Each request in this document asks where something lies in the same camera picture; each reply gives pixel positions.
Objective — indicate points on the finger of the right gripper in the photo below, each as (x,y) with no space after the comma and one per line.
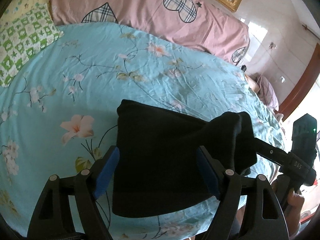
(271,153)

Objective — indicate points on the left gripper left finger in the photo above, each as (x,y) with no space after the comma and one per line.
(67,207)

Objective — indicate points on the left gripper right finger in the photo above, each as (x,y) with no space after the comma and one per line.
(263,217)

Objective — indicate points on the black pants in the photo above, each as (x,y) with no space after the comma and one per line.
(161,168)

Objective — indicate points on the person's right hand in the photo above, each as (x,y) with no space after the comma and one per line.
(292,213)

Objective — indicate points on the pink cloth beside bed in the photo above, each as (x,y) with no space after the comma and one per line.
(264,90)

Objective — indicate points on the light blue floral bedsheet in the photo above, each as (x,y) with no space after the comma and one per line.
(59,116)

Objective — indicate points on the pink quilt with plaid hearts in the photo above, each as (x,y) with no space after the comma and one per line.
(195,24)

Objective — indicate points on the green white checkered pillow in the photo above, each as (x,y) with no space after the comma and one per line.
(23,38)

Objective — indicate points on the yellow cartoon print pillow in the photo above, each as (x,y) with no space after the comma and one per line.
(19,7)

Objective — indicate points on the brown wooden door frame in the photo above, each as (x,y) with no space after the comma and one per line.
(302,87)

